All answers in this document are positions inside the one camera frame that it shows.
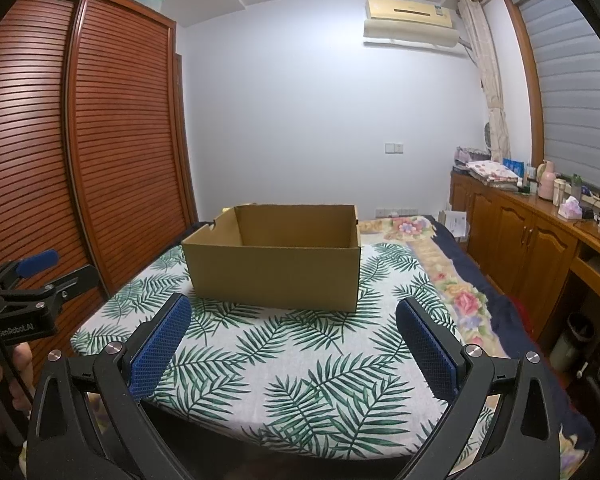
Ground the wall air conditioner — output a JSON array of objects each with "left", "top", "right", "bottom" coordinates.
[{"left": 362, "top": 0, "right": 473, "bottom": 56}]

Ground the wooden side cabinet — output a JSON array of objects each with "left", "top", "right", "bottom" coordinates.
[{"left": 450, "top": 170, "right": 600, "bottom": 361}]

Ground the purple cloth bundle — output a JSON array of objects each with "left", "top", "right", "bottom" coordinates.
[{"left": 455, "top": 146, "right": 490, "bottom": 163}]

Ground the green leaf print cloth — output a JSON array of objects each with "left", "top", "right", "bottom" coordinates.
[{"left": 71, "top": 242, "right": 481, "bottom": 461}]

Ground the folded floral cloth stack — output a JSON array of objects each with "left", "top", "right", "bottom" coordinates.
[{"left": 465, "top": 160, "right": 518, "bottom": 183}]

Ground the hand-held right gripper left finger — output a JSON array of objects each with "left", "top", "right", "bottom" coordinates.
[{"left": 25, "top": 294, "right": 192, "bottom": 480}]

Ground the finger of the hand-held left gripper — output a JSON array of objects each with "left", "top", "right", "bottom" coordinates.
[
  {"left": 0, "top": 265, "right": 98, "bottom": 307},
  {"left": 0, "top": 250, "right": 60, "bottom": 293}
]

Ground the grey trash bin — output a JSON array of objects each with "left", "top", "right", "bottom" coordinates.
[{"left": 550, "top": 312, "right": 596, "bottom": 372}]

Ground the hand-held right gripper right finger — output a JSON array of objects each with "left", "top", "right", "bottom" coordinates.
[{"left": 396, "top": 297, "right": 563, "bottom": 480}]

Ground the grey window blind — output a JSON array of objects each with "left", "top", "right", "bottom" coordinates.
[{"left": 512, "top": 0, "right": 600, "bottom": 196}]

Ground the wooden window frame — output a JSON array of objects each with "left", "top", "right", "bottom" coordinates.
[{"left": 500, "top": 0, "right": 551, "bottom": 166}]

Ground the wide brown louvered wardrobe door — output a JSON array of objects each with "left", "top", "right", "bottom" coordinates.
[{"left": 0, "top": 0, "right": 106, "bottom": 391}]

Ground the person's left hand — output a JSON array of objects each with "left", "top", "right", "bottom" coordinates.
[{"left": 0, "top": 342, "right": 33, "bottom": 411}]

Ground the brown cardboard box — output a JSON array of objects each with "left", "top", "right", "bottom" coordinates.
[{"left": 181, "top": 204, "right": 362, "bottom": 313}]

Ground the narrow brown louvered wardrobe door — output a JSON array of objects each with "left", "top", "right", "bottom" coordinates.
[{"left": 65, "top": 0, "right": 201, "bottom": 296}]

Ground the white paper card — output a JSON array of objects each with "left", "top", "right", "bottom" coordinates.
[{"left": 437, "top": 209, "right": 468, "bottom": 241}]

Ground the beige patterned curtain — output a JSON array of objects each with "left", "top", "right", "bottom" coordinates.
[{"left": 457, "top": 0, "right": 512, "bottom": 161}]

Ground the pink tissue pack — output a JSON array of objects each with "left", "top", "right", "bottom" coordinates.
[{"left": 557, "top": 197, "right": 583, "bottom": 221}]

